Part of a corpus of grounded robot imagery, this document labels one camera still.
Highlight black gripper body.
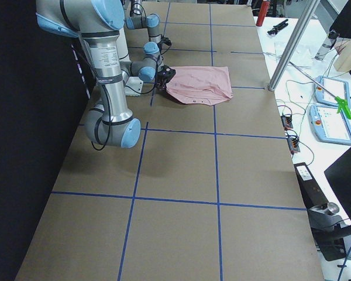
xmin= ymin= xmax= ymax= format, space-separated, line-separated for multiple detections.
xmin=155 ymin=66 xmax=176 ymax=90
xmin=159 ymin=35 xmax=172 ymax=47

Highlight pink Snoopy t-shirt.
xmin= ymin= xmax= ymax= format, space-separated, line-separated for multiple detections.
xmin=166 ymin=66 xmax=233 ymax=106

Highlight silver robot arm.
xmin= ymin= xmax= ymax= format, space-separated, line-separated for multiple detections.
xmin=36 ymin=1 xmax=176 ymax=148
xmin=125 ymin=1 xmax=172 ymax=51

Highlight red cylinder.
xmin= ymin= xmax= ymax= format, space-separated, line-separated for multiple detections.
xmin=256 ymin=0 xmax=270 ymax=27

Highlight black folded tripod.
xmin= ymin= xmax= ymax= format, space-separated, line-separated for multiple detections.
xmin=267 ymin=19 xmax=288 ymax=36

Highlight clear plastic sheet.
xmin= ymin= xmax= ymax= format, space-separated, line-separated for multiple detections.
xmin=274 ymin=41 xmax=314 ymax=68

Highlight far teach pendant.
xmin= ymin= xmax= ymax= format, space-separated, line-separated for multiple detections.
xmin=314 ymin=76 xmax=350 ymax=107

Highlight teach pendant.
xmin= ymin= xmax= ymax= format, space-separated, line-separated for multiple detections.
xmin=314 ymin=76 xmax=350 ymax=107
xmin=308 ymin=105 xmax=351 ymax=146

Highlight near teach pendant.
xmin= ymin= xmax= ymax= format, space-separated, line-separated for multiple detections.
xmin=308 ymin=105 xmax=351 ymax=146

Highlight metal stand with green clip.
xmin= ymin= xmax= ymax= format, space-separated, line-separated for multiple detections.
xmin=289 ymin=61 xmax=351 ymax=119

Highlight black monitor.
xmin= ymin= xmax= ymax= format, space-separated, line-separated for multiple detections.
xmin=324 ymin=147 xmax=351 ymax=219

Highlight black box device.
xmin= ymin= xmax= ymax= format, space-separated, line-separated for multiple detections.
xmin=294 ymin=162 xmax=351 ymax=261

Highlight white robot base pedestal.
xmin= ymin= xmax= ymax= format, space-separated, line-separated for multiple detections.
xmin=120 ymin=61 xmax=143 ymax=97

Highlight aluminium frame post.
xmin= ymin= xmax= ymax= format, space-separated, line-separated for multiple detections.
xmin=268 ymin=0 xmax=320 ymax=92

